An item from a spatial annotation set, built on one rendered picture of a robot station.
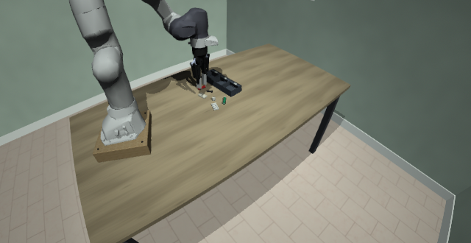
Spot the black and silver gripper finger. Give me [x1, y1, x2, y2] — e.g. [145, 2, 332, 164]
[190, 58, 202, 89]
[201, 53, 210, 85]

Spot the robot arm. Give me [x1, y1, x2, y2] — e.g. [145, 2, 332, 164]
[69, 0, 219, 146]

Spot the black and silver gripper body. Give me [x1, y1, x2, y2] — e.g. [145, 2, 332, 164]
[192, 46, 208, 64]

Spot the dark grey rack of three bins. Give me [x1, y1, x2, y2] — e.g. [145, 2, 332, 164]
[207, 69, 241, 97]

